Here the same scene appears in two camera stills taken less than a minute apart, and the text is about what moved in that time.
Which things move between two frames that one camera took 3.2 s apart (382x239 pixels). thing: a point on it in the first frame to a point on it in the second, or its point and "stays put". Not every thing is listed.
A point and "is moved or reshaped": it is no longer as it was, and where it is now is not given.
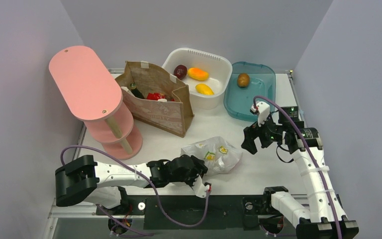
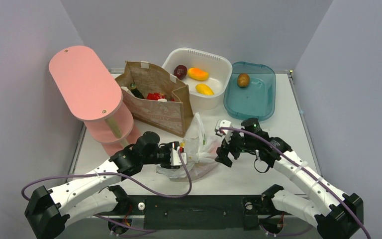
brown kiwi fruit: x=243 y=79 stays put
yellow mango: x=204 y=89 stays put
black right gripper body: x=268 y=133 to x=237 y=145
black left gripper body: x=189 y=177 to x=160 y=156
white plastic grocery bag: x=219 y=155 is moved or reshaped
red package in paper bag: x=156 y=96 stays put
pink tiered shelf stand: x=90 y=91 stays put
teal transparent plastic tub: x=238 y=100 stays put
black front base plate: x=205 y=212 stays put
